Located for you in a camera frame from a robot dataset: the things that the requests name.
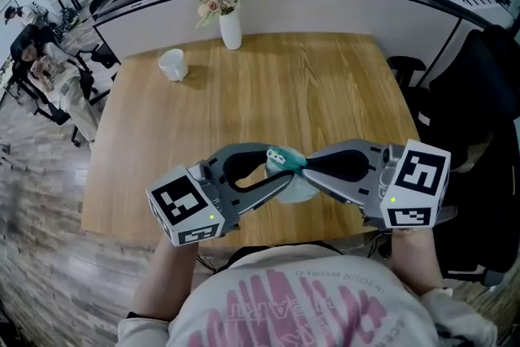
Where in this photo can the black office chair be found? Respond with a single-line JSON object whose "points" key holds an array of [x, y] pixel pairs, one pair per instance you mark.
{"points": [[106, 56], [16, 53], [479, 93]]}

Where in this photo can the white shirt pink print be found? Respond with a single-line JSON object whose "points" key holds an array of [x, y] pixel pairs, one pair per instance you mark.
{"points": [[308, 296]]}

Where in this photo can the white ceramic vase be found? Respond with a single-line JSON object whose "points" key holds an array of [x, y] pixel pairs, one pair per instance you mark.
{"points": [[230, 32]]}

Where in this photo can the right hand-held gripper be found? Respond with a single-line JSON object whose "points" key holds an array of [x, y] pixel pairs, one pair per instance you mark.
{"points": [[418, 174]]}

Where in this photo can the person's right forearm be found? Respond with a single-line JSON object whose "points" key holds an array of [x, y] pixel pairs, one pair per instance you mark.
{"points": [[416, 260]]}

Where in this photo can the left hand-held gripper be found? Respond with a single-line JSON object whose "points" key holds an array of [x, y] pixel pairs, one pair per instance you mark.
{"points": [[183, 199]]}

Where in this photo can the person's left forearm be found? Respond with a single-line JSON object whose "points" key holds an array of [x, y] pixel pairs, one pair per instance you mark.
{"points": [[166, 280]]}

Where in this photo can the white mug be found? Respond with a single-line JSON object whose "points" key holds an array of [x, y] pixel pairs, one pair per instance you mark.
{"points": [[172, 63]]}

